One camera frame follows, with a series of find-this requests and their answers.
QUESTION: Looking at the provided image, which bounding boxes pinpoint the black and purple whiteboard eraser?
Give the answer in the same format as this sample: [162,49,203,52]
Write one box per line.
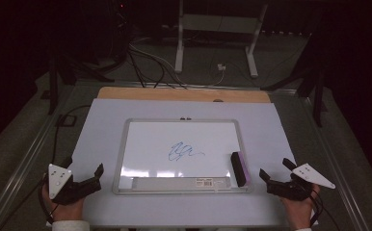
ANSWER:
[230,150,252,189]

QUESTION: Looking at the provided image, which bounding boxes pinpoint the white cable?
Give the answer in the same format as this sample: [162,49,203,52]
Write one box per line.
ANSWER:
[129,42,226,89]

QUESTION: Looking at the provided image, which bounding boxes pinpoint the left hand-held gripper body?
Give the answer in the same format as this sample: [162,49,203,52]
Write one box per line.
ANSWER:
[47,163,103,206]

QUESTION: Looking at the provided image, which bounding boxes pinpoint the silver framed whiteboard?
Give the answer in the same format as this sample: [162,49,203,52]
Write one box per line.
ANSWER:
[112,117,252,196]

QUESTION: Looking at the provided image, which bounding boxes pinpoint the black square floor plate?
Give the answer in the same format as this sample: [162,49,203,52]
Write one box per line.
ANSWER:
[55,114,78,128]

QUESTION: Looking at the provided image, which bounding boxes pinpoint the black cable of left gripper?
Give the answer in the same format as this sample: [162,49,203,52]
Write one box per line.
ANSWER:
[37,104,93,225]

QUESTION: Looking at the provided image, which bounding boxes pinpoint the person's left hand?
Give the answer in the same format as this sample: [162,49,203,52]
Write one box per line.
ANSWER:
[41,183,86,223]

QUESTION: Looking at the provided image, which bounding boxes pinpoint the white metal stand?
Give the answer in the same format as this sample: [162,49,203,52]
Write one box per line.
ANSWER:
[173,0,269,79]

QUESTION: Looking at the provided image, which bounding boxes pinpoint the metal floor rail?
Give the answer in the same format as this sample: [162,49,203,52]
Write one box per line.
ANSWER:
[303,94,370,231]
[0,95,66,231]

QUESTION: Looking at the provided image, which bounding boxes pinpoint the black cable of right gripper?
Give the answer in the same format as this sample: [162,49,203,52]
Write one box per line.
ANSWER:
[308,187,342,231]

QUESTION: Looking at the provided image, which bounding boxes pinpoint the large white sheet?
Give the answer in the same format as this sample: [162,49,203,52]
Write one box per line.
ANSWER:
[45,97,319,229]

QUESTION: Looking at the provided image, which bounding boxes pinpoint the dark equipment rack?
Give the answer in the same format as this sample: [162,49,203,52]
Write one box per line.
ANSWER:
[84,0,134,66]

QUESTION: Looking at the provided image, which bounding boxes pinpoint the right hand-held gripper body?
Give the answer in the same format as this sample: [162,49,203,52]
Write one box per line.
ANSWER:
[265,163,336,202]

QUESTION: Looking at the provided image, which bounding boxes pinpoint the person's right hand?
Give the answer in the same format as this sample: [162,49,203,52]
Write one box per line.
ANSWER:
[279,183,321,231]

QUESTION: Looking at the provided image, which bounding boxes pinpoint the black floor cables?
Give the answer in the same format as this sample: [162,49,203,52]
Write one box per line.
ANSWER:
[125,47,188,90]

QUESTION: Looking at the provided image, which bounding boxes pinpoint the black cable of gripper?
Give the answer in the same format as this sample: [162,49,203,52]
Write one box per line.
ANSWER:
[308,187,342,231]
[37,104,93,225]

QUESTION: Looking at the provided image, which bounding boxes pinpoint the black tripod stand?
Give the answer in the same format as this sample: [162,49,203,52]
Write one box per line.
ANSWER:
[46,52,115,116]
[260,62,330,128]

